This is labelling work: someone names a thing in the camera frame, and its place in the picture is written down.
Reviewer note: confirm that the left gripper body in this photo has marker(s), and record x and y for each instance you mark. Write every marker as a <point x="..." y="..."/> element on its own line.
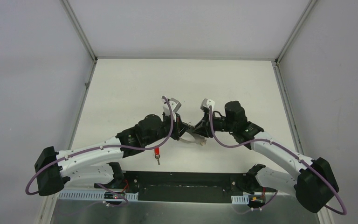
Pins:
<point x="176" y="129"/>

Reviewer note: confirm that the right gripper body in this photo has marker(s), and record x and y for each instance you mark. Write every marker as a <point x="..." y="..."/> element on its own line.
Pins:
<point x="220" y="123"/>

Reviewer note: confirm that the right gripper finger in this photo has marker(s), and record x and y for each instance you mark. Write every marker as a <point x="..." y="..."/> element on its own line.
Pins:
<point x="203" y="131"/>
<point x="204" y="124"/>

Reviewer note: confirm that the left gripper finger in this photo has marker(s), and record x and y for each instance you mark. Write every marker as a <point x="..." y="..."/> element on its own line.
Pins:
<point x="185" y="126"/>
<point x="185" y="135"/>

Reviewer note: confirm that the metal keyring plate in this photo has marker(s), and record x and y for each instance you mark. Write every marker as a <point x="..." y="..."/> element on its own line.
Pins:
<point x="197" y="139"/>

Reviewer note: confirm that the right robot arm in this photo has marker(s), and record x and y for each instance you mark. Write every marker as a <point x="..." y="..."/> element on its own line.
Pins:
<point x="274" y="145"/>

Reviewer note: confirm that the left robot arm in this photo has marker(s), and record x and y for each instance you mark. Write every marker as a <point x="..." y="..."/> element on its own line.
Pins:
<point x="54" y="169"/>

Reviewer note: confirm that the red tag key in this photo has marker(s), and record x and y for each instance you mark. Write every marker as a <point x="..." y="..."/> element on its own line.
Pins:
<point x="157" y="155"/>

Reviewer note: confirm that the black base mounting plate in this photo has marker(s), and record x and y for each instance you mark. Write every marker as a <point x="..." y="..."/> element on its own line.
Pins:
<point x="187" y="187"/>

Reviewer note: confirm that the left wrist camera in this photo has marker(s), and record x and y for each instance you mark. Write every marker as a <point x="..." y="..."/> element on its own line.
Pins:
<point x="171" y="107"/>

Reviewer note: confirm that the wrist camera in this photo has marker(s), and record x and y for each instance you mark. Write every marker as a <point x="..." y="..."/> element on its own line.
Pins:
<point x="207" y="104"/>
<point x="171" y="107"/>

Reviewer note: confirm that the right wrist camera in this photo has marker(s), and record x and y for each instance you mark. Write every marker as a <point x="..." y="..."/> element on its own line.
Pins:
<point x="207" y="104"/>

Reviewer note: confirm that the aluminium front rail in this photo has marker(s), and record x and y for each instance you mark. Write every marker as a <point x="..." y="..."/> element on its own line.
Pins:
<point x="190" y="186"/>

